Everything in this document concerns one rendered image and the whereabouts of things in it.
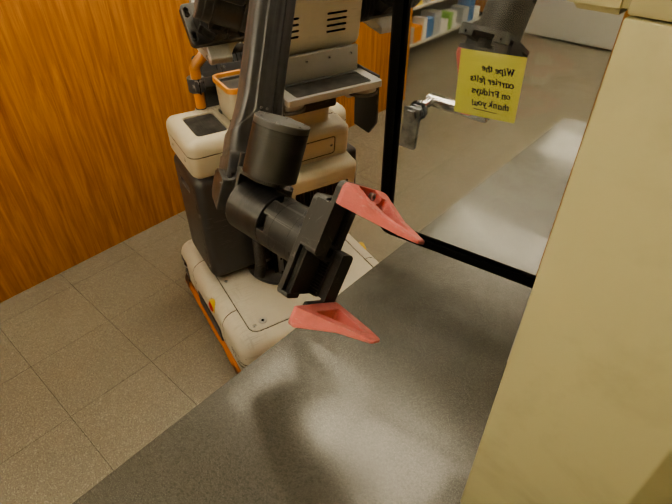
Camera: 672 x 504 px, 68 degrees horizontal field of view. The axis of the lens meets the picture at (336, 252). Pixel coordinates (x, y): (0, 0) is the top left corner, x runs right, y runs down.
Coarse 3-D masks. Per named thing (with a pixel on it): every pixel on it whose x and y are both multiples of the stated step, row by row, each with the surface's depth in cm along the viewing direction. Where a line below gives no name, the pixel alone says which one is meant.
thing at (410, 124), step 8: (416, 104) 65; (408, 112) 64; (416, 112) 63; (408, 120) 64; (416, 120) 64; (408, 128) 65; (416, 128) 65; (400, 136) 67; (408, 136) 66; (416, 136) 66; (400, 144) 67; (408, 144) 67
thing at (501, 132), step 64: (448, 0) 56; (512, 0) 52; (448, 64) 59; (512, 64) 55; (576, 64) 52; (448, 128) 64; (512, 128) 59; (576, 128) 55; (448, 192) 69; (512, 192) 64; (512, 256) 69
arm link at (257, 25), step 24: (264, 0) 56; (288, 0) 57; (264, 24) 56; (288, 24) 57; (264, 48) 56; (288, 48) 57; (240, 72) 59; (264, 72) 56; (240, 96) 57; (264, 96) 56; (240, 120) 56; (240, 144) 55
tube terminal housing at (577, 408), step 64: (640, 0) 22; (640, 64) 23; (640, 128) 24; (576, 192) 28; (640, 192) 25; (576, 256) 29; (640, 256) 27; (576, 320) 31; (640, 320) 29; (512, 384) 38; (576, 384) 34; (640, 384) 31; (512, 448) 42; (576, 448) 37; (640, 448) 33
